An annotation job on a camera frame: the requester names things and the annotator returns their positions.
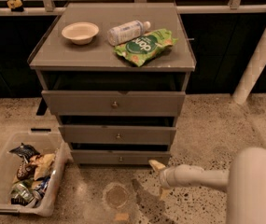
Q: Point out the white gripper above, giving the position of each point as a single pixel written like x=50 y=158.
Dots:
x=167 y=177

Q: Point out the white diagonal pillar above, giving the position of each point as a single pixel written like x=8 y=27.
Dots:
x=252 y=72

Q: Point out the clear plastic bin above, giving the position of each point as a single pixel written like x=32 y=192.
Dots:
x=43 y=142

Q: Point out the blue soda can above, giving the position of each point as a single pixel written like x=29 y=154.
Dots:
x=40 y=190

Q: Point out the grey top drawer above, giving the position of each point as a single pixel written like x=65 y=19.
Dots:
x=115 y=103

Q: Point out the clear plastic water bottle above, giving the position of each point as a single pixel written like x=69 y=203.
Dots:
x=126 y=32

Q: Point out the green soda can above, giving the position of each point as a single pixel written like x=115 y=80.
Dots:
x=20 y=194

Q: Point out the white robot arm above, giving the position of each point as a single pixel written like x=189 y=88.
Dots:
x=244 y=183

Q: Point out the grey drawer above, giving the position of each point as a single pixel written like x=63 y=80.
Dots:
x=115 y=103
x=97 y=134
x=114 y=157

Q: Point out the brown snack bag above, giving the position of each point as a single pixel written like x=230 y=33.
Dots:
x=25 y=171

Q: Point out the white paper bowl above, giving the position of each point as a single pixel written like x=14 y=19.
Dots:
x=80 y=33

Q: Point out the yellow black toy figure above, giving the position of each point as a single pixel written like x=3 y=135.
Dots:
x=15 y=5

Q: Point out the green snack bag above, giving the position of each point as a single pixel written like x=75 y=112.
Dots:
x=146 y=47

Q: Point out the grey drawer cabinet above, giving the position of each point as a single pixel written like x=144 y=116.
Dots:
x=62 y=65

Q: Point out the grey middle drawer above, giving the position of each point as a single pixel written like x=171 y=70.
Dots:
x=97 y=134

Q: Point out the grey bottom drawer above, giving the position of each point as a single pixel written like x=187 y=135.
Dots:
x=114 y=157

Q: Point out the dark blue snack bag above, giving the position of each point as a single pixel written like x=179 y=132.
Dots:
x=25 y=151

